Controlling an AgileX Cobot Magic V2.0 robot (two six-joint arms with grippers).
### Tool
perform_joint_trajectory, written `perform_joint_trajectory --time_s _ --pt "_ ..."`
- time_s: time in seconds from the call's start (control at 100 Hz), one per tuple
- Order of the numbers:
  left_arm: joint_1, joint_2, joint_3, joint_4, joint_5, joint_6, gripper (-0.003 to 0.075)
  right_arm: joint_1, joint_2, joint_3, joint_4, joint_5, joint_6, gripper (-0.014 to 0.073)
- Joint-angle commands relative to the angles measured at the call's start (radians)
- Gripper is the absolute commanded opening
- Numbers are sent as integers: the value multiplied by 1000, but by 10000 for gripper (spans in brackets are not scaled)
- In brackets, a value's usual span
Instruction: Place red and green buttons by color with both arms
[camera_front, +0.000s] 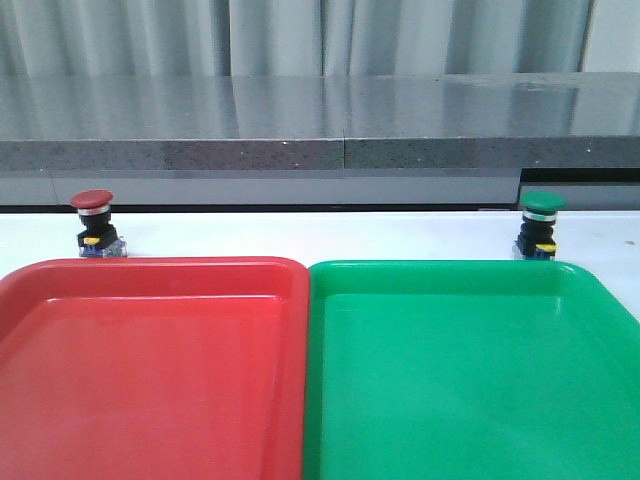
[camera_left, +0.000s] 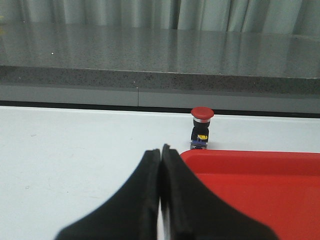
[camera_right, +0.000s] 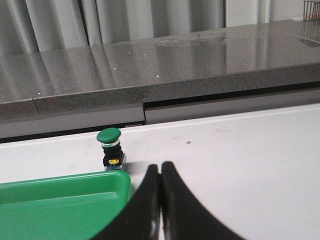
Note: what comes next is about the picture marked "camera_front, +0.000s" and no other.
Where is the green plastic tray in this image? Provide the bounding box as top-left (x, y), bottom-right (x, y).
top-left (303, 261), bottom-right (639, 479)

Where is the red mushroom push button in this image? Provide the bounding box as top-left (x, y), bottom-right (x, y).
top-left (70, 189), bottom-right (128, 258)

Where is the red plastic tray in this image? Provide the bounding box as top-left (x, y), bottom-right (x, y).
top-left (1, 257), bottom-right (309, 479)

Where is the green mushroom push button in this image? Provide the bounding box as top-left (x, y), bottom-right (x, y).
top-left (514, 191), bottom-right (566, 260)

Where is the grey speckled stone counter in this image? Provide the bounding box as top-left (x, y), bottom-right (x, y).
top-left (1, 73), bottom-right (639, 212)

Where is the white pleated curtain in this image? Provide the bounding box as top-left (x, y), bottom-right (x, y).
top-left (1, 1), bottom-right (594, 77)

